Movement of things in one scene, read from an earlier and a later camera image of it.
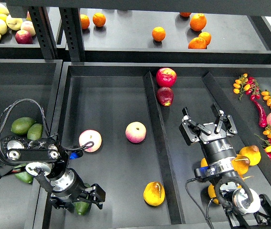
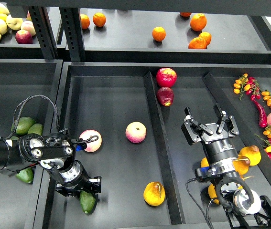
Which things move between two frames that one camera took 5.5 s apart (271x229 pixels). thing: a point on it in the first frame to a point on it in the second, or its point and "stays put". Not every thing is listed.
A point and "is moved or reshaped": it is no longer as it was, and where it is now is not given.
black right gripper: x=216 y=146 stays put
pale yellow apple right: x=15 y=24 stays put
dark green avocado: x=82 y=208 is moved or reshaped
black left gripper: x=67 y=185 to x=75 y=177
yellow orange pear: x=154 y=193 stays put
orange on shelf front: x=197 y=43 stays put
